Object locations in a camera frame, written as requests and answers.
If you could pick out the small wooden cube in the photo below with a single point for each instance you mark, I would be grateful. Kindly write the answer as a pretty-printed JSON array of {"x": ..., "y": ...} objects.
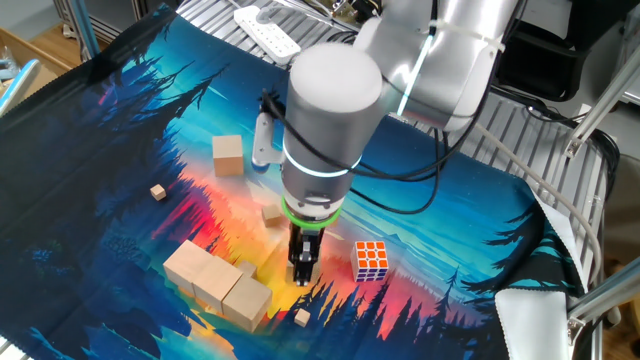
[
  {"x": 248, "y": 267},
  {"x": 271, "y": 214},
  {"x": 158, "y": 192},
  {"x": 302, "y": 317}
]

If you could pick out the white flat device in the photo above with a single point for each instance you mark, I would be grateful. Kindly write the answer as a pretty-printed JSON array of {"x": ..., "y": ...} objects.
[{"x": 267, "y": 32}]

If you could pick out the black office chair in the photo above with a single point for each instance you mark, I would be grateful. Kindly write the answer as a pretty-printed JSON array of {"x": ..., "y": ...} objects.
[{"x": 540, "y": 60}]

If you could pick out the light blue plastic object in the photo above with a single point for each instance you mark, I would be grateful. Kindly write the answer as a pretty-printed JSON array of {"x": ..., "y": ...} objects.
[{"x": 20, "y": 85}]

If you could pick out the aluminium frame bar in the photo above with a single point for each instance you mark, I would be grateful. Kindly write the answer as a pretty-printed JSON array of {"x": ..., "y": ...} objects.
[
  {"x": 605, "y": 295},
  {"x": 602, "y": 105}
]

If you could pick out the Rubik's cube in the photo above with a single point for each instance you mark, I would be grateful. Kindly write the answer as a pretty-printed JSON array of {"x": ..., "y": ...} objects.
[{"x": 369, "y": 261}]

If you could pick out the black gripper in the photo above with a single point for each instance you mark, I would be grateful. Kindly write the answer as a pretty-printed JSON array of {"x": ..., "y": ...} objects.
[{"x": 320, "y": 240}]

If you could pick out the forest sunset printed cloth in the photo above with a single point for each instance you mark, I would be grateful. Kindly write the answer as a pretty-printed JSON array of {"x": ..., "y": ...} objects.
[{"x": 475, "y": 210}]

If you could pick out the cardboard box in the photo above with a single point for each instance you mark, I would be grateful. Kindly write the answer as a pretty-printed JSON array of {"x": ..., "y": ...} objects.
[{"x": 20, "y": 55}]

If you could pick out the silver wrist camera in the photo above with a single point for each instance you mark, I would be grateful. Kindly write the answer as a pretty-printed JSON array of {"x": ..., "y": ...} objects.
[{"x": 262, "y": 145}]

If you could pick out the aluminium extrusion rack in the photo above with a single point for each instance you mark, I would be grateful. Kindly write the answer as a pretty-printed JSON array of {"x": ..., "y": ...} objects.
[{"x": 112, "y": 25}]

